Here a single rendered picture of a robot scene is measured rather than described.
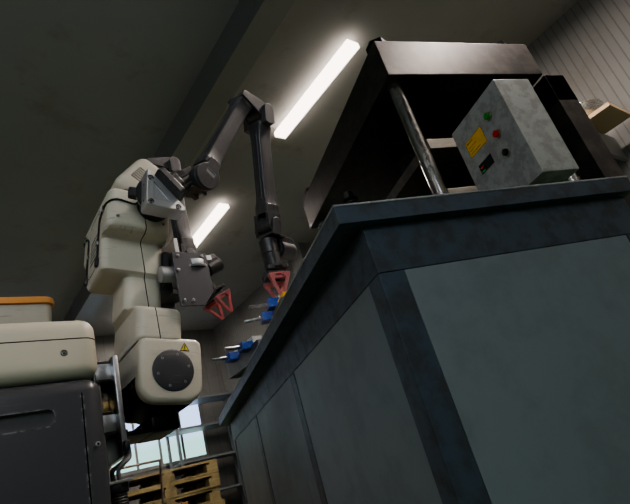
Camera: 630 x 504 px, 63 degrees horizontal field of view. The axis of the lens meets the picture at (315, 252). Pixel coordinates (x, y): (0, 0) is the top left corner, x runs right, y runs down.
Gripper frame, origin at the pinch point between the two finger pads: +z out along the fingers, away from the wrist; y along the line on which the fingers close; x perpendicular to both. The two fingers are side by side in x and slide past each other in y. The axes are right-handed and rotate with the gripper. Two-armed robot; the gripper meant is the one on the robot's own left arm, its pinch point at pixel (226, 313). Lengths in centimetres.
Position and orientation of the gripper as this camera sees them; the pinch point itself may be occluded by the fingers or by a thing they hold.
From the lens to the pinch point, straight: 183.9
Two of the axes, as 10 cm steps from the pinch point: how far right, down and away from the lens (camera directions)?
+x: -5.8, 3.6, -7.3
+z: 5.9, 8.1, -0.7
